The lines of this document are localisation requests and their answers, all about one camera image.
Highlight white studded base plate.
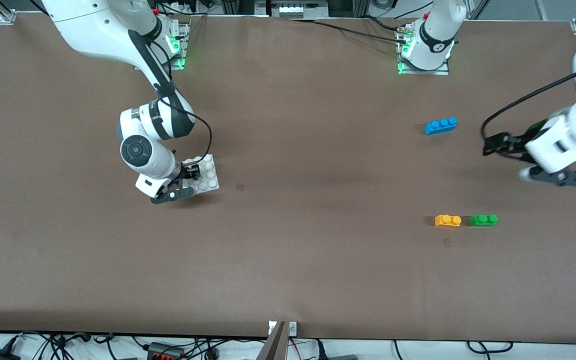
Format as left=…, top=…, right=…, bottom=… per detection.
left=180, top=154, right=220, bottom=193

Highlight yellow two-stud toy block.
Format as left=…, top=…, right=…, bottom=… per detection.
left=435, top=214, right=463, bottom=229

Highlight blue three-stud toy block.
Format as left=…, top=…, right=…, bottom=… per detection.
left=424, top=117, right=458, bottom=136

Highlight black orange power adapter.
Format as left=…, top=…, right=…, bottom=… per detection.
left=147, top=342, right=185, bottom=360

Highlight white power strip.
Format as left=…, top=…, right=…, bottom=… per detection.
left=270, top=1, right=329, bottom=18

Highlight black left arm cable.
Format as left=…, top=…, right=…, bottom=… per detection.
left=480, top=59, right=576, bottom=161

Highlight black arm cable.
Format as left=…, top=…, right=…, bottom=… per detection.
left=480, top=59, right=576, bottom=161
left=148, top=37, right=214, bottom=166

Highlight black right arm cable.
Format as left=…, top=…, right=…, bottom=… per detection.
left=148, top=37, right=214, bottom=166

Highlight small metal edge bracket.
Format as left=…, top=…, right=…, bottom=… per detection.
left=268, top=321, right=298, bottom=336

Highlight black cable on table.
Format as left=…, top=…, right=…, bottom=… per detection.
left=293, top=19, right=409, bottom=43

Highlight grey slanted post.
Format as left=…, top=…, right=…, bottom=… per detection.
left=257, top=321, right=287, bottom=360

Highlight black looped floor cable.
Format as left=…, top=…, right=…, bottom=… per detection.
left=468, top=341, right=514, bottom=355

